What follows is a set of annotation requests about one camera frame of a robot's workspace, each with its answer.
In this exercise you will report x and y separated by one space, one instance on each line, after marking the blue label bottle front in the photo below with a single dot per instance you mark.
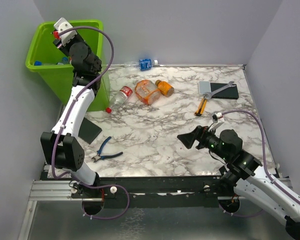
64 61

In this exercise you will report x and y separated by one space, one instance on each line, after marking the blue handled pliers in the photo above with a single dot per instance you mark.
103 155

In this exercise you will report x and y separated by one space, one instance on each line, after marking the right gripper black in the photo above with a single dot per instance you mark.
200 133

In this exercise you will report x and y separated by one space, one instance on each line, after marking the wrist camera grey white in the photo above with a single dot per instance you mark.
217 121
62 27

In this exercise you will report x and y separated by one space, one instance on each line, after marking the black foam block right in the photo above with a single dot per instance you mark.
229 93

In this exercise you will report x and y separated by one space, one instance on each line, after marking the crushed orange label bottle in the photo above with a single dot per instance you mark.
147 92

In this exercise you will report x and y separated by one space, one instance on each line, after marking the black foam block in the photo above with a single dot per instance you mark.
229 93
88 131

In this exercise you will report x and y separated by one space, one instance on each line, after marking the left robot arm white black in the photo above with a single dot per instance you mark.
60 146

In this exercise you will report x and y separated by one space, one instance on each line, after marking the yellow black utility knife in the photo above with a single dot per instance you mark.
201 107

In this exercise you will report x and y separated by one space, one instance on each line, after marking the orange juice bottle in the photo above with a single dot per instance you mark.
165 88

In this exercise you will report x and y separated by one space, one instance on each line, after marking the blue label bottle by wall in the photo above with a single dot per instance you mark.
141 65

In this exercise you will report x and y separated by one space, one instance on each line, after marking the grey rectangular plate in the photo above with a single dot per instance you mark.
204 87

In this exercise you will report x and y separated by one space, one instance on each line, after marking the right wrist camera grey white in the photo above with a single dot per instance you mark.
217 121

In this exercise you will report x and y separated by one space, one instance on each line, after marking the pepsi bottle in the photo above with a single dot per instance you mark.
39 63

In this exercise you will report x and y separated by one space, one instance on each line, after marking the blue label bottle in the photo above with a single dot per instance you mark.
64 61
141 65

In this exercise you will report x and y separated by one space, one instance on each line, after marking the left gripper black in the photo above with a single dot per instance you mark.
64 48

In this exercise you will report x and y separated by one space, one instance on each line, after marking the black foam block left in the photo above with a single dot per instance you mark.
88 131

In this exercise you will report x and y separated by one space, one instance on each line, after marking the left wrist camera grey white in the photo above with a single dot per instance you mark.
62 27

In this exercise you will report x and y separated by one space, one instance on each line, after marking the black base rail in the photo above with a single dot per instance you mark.
142 192

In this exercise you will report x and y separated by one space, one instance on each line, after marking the red label clear bottle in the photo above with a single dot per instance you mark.
119 98

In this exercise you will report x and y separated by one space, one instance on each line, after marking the green plastic bin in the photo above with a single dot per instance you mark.
60 77

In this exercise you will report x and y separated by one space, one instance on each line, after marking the silver wrench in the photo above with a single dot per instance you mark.
209 95

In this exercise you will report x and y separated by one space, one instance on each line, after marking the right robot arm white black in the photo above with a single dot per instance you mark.
247 176

